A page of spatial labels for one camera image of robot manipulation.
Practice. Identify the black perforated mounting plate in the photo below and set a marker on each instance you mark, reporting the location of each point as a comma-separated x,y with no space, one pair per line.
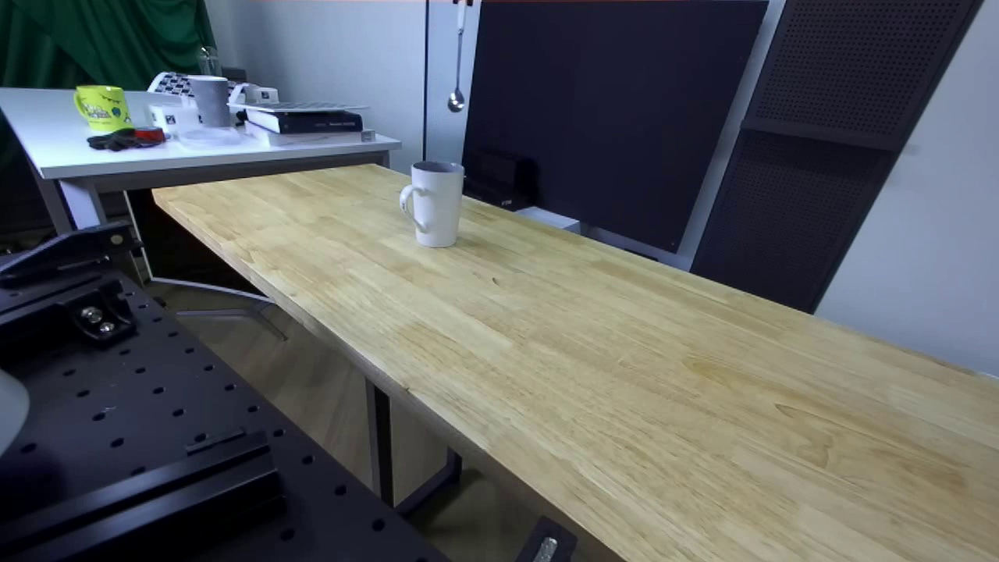
159,416

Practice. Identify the aluminium frame post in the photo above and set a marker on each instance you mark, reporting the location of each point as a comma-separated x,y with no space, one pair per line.
730,126

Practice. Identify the black book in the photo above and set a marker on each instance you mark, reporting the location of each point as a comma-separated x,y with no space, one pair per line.
314,119

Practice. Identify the grey table clamp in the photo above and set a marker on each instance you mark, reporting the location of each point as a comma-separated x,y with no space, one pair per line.
549,545

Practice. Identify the white side table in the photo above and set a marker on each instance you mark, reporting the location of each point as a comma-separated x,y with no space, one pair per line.
51,143

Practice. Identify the black table leg frame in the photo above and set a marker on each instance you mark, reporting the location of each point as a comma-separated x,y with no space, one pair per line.
383,447

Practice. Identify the dark perforated panel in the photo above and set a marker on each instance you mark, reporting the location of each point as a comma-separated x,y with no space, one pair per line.
833,158

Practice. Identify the green curtain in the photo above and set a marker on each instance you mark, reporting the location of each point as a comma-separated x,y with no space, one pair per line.
94,36

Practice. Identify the large black panel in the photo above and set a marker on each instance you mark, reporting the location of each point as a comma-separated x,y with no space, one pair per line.
612,106

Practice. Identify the white mug grey inside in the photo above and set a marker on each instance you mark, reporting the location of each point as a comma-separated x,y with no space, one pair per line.
440,207

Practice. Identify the grey cup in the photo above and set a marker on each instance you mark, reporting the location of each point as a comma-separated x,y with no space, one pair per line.
213,102

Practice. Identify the small metal clamp block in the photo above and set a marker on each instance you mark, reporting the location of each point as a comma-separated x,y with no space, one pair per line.
100,321

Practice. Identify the red and black tool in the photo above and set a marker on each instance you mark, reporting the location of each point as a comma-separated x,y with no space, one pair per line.
128,138

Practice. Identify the small white patterned object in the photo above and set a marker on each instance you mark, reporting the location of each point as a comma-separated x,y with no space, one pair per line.
170,88

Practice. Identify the small white box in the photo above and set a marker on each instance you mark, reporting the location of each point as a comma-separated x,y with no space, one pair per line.
253,95

